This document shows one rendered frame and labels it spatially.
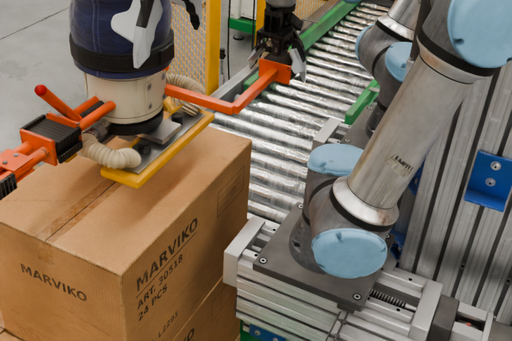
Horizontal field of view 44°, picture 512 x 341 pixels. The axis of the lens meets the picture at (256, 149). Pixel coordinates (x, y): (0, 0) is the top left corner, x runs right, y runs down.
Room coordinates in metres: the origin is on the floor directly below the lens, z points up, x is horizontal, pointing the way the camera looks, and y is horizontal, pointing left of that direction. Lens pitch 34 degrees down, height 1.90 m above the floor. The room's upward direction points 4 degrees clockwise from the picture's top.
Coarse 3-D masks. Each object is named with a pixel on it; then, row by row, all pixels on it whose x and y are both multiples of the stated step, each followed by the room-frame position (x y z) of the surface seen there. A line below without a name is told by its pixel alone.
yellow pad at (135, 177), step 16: (176, 112) 1.36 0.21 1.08; (208, 112) 1.38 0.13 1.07; (192, 128) 1.30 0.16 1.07; (144, 144) 1.17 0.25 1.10; (160, 144) 1.22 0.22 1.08; (176, 144) 1.23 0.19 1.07; (144, 160) 1.15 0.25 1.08; (160, 160) 1.16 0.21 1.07; (112, 176) 1.10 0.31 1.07; (128, 176) 1.09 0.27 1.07; (144, 176) 1.10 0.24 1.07
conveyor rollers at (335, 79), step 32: (352, 32) 3.23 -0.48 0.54; (320, 64) 2.82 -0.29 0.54; (352, 64) 2.85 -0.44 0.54; (288, 96) 2.49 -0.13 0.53; (320, 96) 2.53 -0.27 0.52; (352, 96) 2.49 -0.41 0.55; (224, 128) 2.15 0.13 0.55; (256, 128) 2.17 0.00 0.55; (288, 128) 2.20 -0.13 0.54; (320, 128) 2.24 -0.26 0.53; (256, 160) 1.96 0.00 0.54; (288, 160) 2.00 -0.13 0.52; (256, 192) 1.76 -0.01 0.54; (288, 192) 1.80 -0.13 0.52
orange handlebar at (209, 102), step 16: (272, 80) 1.38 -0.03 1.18; (176, 96) 1.27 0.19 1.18; (192, 96) 1.25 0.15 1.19; (208, 96) 1.25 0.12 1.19; (240, 96) 1.26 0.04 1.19; (256, 96) 1.30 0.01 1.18; (80, 112) 1.15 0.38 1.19; (96, 112) 1.15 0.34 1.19; (224, 112) 1.21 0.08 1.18; (0, 160) 0.95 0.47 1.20; (16, 160) 0.95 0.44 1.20; (32, 160) 0.97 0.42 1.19; (0, 176) 0.91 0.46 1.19; (16, 176) 0.92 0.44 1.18
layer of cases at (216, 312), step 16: (224, 288) 1.35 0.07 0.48; (208, 304) 1.26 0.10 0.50; (224, 304) 1.35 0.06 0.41; (0, 320) 1.12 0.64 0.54; (192, 320) 1.18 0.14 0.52; (208, 320) 1.26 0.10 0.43; (224, 320) 1.35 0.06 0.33; (240, 320) 1.46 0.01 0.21; (0, 336) 1.07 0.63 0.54; (16, 336) 1.07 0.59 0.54; (176, 336) 1.11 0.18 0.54; (192, 336) 1.18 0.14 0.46; (208, 336) 1.26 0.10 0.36; (224, 336) 1.36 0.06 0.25
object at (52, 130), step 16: (48, 112) 1.11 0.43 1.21; (32, 128) 1.06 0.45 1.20; (48, 128) 1.06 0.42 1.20; (64, 128) 1.07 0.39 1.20; (80, 128) 1.06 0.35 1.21; (32, 144) 1.02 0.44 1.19; (48, 144) 1.00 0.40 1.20; (64, 144) 1.02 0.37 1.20; (80, 144) 1.06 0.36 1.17; (48, 160) 1.01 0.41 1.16; (64, 160) 1.01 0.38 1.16
